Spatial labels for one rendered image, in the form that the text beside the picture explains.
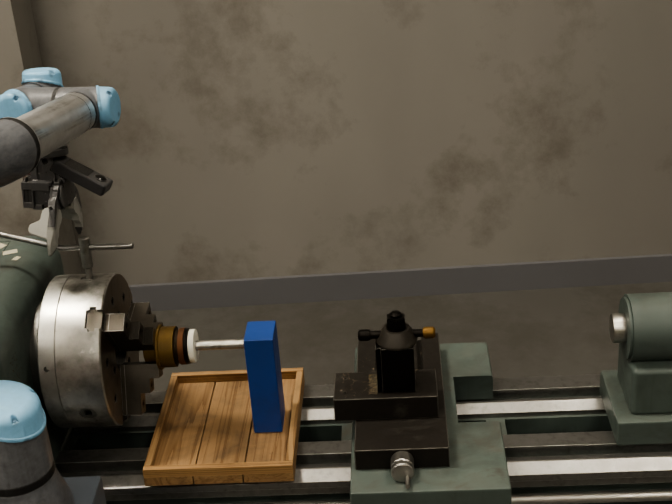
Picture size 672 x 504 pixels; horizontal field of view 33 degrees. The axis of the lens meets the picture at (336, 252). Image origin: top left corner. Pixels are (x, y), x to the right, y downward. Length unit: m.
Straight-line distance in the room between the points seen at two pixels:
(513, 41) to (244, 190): 1.20
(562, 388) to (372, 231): 2.17
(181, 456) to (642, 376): 0.94
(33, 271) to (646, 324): 1.24
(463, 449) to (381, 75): 2.35
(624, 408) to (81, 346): 1.09
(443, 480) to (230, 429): 0.50
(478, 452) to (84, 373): 0.78
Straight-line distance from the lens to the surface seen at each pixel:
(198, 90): 4.39
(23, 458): 1.80
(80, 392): 2.25
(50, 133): 1.88
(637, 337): 2.27
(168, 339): 2.30
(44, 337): 2.25
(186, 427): 2.44
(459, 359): 2.51
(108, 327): 2.24
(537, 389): 2.52
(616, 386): 2.44
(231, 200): 4.54
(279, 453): 2.32
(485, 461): 2.20
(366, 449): 2.17
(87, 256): 2.30
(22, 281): 2.35
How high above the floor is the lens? 2.25
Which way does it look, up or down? 26 degrees down
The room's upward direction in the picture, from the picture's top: 4 degrees counter-clockwise
